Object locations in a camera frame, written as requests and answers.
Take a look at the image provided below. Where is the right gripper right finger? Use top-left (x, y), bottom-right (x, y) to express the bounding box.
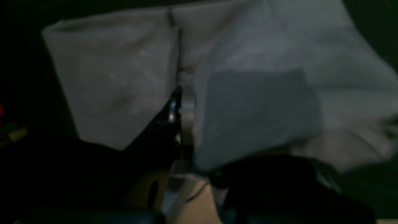
top-left (209, 155), bottom-right (376, 224)

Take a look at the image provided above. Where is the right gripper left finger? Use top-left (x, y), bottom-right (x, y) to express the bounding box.
top-left (124, 85), bottom-right (184, 172)

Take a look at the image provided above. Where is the grey T-shirt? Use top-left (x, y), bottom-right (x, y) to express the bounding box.
top-left (42, 0), bottom-right (397, 172)

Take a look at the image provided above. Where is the black table cloth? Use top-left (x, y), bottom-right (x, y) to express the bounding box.
top-left (0, 0), bottom-right (398, 218)

